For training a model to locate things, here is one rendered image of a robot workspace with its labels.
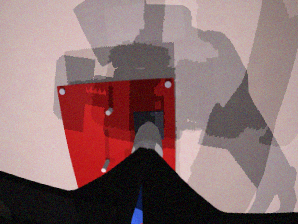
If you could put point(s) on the red circuit board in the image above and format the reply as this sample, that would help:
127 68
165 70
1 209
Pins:
105 122

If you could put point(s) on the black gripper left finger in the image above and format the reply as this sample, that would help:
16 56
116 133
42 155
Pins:
110 199

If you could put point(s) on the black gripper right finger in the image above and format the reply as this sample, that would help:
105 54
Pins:
167 199

